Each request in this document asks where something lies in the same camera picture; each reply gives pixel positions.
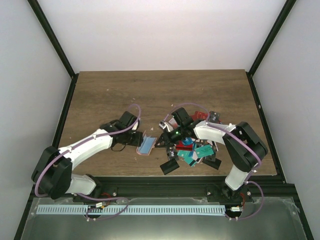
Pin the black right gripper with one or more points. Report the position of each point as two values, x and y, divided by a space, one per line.
167 139

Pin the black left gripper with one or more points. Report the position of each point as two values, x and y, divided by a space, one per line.
138 140

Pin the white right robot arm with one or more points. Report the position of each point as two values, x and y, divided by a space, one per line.
245 148

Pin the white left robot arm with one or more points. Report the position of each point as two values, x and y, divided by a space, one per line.
53 175

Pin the black VIP card lower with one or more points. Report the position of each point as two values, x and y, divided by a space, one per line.
172 153

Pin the blue VIP card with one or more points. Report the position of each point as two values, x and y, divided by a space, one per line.
188 141

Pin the red stripe card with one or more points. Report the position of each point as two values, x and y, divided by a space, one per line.
182 147

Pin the teal VIP card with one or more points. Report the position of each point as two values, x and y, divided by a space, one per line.
185 154

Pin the red VIP card behind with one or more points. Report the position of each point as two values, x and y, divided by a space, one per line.
199 116

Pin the teal card large right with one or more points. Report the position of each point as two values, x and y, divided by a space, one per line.
204 151

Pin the black VIP logo card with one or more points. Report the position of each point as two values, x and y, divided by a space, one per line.
214 117

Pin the black card right bottom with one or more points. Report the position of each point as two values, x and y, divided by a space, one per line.
214 163

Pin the grey metal tray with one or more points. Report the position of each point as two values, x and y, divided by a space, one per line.
270 219

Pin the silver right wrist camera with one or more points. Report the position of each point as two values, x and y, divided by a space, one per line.
165 126

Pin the black aluminium frame rail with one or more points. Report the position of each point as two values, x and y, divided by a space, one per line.
171 187

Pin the white slotted cable duct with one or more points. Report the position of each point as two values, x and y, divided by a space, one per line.
148 210

